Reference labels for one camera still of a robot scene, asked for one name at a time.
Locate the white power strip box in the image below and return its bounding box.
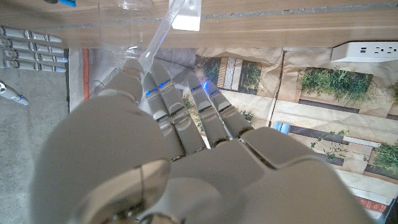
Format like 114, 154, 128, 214
330, 41, 398, 63

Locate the white cube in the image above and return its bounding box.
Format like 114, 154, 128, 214
168, 0, 202, 32

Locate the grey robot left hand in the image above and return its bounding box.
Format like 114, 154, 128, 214
30, 58, 377, 224

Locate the printed fabric backdrop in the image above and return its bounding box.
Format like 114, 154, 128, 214
68, 46, 398, 218

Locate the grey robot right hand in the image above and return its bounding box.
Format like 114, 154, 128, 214
0, 26, 69, 106

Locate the clear plastic pipette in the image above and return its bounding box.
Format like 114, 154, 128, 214
138, 0, 187, 74

